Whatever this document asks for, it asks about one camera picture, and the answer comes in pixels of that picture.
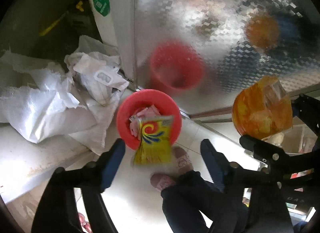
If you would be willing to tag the person's left slipper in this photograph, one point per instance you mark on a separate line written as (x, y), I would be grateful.
(161, 181)

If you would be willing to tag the yellow snack packet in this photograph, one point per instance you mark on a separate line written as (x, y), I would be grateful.
(155, 146)

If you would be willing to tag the person's slipper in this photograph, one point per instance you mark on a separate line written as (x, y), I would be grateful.
(183, 162)
(161, 181)

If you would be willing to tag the white woven sack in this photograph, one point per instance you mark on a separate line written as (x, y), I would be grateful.
(42, 99)

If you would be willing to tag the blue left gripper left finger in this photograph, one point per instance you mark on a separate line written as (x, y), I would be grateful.
(109, 163)

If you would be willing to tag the metal cabinet door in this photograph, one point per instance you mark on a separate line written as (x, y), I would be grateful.
(237, 41)

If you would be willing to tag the person's right slipper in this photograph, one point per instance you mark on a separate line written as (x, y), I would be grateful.
(183, 162)

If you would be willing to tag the person's legs in jeans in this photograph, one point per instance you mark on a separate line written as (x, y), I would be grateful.
(191, 197)

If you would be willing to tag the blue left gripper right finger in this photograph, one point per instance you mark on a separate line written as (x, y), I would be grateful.
(217, 165)

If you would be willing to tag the red trash bin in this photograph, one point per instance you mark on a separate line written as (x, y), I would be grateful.
(148, 116)

